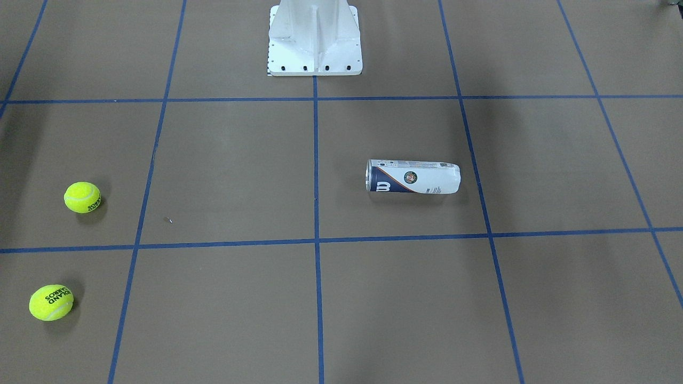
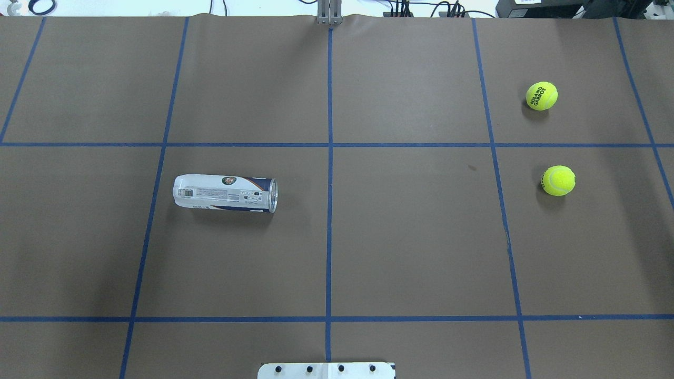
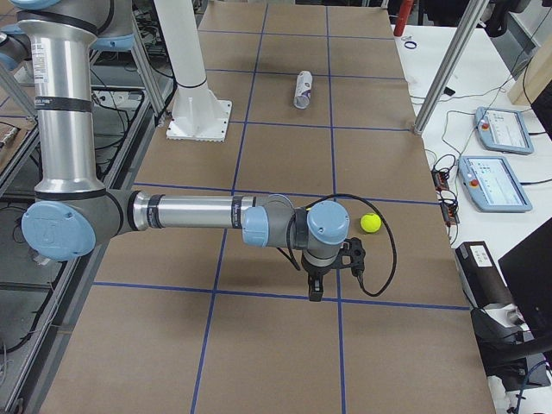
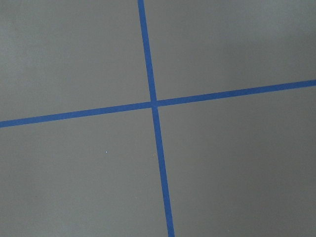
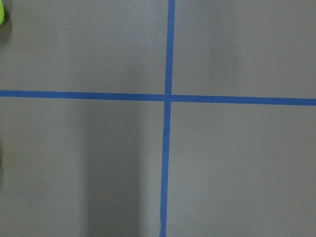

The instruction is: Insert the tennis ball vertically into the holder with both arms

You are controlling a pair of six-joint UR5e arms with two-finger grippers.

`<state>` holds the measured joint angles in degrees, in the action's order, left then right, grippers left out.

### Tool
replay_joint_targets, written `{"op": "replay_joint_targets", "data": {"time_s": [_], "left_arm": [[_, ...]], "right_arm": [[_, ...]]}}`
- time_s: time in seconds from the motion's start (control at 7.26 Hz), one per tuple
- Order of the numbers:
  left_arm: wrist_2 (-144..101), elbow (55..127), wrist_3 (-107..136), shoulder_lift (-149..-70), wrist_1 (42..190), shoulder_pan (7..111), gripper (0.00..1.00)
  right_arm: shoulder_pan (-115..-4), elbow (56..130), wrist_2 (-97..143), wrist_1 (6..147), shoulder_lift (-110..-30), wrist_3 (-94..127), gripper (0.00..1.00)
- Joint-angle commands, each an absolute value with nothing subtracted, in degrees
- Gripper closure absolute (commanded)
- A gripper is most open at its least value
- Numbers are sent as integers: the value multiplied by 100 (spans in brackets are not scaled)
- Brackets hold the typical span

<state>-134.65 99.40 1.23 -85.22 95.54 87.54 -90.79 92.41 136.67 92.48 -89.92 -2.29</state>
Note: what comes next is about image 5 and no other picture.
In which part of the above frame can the yellow-green tennis ball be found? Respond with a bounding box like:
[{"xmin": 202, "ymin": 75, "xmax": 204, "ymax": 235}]
[{"xmin": 0, "ymin": 0, "xmax": 5, "ymax": 26}]

